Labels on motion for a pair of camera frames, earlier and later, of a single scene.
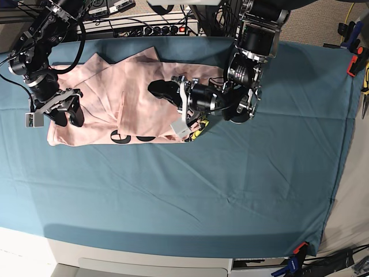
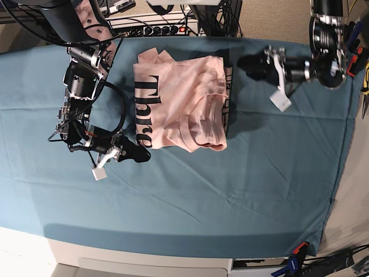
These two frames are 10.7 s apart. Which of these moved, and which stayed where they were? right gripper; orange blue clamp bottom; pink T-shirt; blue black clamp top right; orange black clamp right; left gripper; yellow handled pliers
Moved: pink T-shirt; right gripper; left gripper
Stayed: orange blue clamp bottom; blue black clamp top right; orange black clamp right; yellow handled pliers
